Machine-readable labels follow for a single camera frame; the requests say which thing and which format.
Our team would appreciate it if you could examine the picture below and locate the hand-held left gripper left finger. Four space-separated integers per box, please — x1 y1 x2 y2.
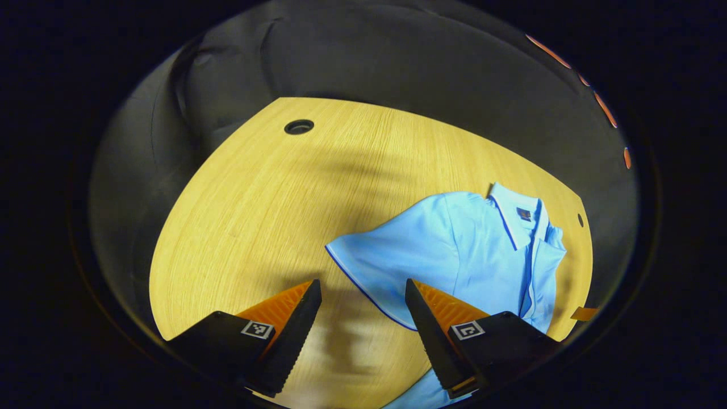
165 278 323 398

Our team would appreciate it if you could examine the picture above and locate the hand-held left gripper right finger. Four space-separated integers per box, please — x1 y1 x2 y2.
404 278 563 400

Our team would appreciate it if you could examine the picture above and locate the light blue T-shirt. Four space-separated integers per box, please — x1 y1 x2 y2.
325 182 567 409

